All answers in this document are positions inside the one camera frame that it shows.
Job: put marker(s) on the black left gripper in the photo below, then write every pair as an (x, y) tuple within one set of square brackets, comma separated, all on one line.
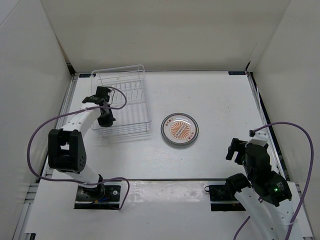
[(107, 122)]

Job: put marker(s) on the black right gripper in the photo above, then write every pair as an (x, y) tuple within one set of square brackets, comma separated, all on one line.
[(236, 145)]

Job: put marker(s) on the white plate with dark rim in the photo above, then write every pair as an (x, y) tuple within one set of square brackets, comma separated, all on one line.
[(163, 136)]

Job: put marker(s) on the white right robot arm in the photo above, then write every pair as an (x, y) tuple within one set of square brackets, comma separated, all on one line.
[(263, 193)]

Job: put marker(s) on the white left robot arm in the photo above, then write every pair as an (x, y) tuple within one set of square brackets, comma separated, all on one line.
[(66, 148)]

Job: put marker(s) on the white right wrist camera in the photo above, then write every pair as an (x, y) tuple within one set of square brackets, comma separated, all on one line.
[(258, 137)]

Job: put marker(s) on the white wire dish rack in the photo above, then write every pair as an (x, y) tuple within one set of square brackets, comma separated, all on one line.
[(130, 90)]

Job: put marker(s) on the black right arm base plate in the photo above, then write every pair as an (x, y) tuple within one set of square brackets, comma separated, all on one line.
[(221, 201)]

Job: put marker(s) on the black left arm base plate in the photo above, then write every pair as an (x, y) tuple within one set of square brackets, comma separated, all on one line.
[(109, 199)]

